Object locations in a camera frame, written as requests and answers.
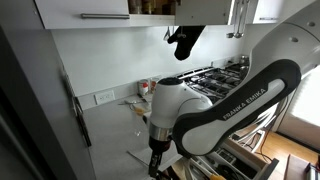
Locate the grey metal cabinet handle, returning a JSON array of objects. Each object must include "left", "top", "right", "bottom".
[{"left": 80, "top": 13, "right": 131, "bottom": 20}]

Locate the black magnetic knife rack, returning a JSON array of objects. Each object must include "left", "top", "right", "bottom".
[{"left": 62, "top": 68, "right": 93, "bottom": 148}]

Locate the red white tomato can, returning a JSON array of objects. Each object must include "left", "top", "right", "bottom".
[{"left": 137, "top": 79, "right": 150, "bottom": 97}]

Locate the white wall cabinet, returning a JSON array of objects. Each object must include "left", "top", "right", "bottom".
[{"left": 34, "top": 0, "right": 178, "bottom": 30}]

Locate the hanging metal ladle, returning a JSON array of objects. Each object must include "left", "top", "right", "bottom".
[
  {"left": 234, "top": 0, "right": 246, "bottom": 39},
  {"left": 226, "top": 0, "right": 236, "bottom": 39}
]

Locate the stainless gas stove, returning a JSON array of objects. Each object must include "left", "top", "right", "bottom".
[{"left": 176, "top": 64, "right": 255, "bottom": 105}]

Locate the open wooden utensil drawer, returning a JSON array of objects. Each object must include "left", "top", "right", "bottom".
[{"left": 166, "top": 138, "right": 280, "bottom": 180}]

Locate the dark grey refrigerator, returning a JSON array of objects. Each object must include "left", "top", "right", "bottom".
[{"left": 0, "top": 0, "right": 98, "bottom": 180}]

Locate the white wall outlet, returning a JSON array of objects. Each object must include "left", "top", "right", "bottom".
[{"left": 93, "top": 89, "right": 116, "bottom": 106}]

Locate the small spice jar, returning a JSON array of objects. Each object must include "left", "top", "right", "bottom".
[{"left": 149, "top": 77, "right": 161, "bottom": 95}]

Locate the black oven mitt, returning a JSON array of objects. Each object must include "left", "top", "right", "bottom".
[{"left": 167, "top": 25, "right": 207, "bottom": 62}]

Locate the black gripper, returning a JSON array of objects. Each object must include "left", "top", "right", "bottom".
[{"left": 148, "top": 135, "right": 174, "bottom": 178}]

